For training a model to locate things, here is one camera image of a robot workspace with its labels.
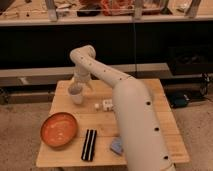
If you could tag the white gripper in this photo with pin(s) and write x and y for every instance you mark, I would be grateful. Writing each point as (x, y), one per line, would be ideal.
(80, 76)

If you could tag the white ceramic cup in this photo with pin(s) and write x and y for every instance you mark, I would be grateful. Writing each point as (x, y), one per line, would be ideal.
(75, 93)

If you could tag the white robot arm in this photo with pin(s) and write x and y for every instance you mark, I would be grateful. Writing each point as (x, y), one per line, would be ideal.
(140, 131)

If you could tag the orange bowl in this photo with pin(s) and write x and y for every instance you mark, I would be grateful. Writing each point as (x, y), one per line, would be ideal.
(59, 129)

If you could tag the black striped rectangular block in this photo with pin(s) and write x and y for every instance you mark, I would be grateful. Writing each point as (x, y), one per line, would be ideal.
(89, 145)

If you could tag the wooden table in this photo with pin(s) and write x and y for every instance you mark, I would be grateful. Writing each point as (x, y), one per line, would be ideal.
(104, 123)

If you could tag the blue sponge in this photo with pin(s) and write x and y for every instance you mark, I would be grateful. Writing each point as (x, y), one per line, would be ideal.
(116, 146)

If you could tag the black device on floor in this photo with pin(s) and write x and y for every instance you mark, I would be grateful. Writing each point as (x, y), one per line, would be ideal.
(178, 99)

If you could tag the metal shelf rack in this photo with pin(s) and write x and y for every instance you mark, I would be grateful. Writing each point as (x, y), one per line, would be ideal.
(36, 39)

